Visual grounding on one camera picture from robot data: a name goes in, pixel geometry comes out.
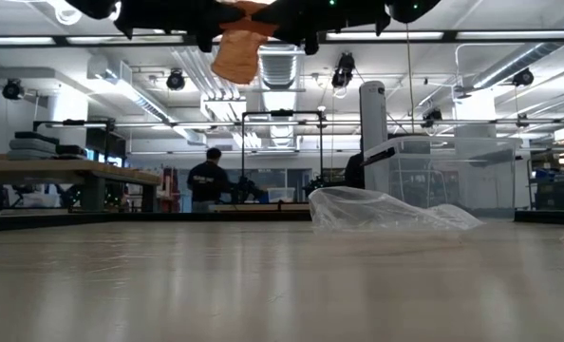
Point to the black ceiling-mounted device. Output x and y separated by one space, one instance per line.
13 89
175 80
344 71
432 118
523 77

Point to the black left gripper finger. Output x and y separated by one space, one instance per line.
230 14

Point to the black background robot rig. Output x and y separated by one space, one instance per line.
282 113

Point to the stacked grey cases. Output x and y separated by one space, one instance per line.
35 145

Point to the grey rolling workbench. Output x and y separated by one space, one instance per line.
73 171

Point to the clear plastic bag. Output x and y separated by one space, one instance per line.
367 209

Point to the orange elastic bandage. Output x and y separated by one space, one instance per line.
237 57

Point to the clear plastic container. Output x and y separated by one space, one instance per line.
453 171

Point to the person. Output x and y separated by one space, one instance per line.
208 183

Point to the small clear storage bin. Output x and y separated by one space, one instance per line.
281 195

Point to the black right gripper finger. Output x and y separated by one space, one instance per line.
277 16

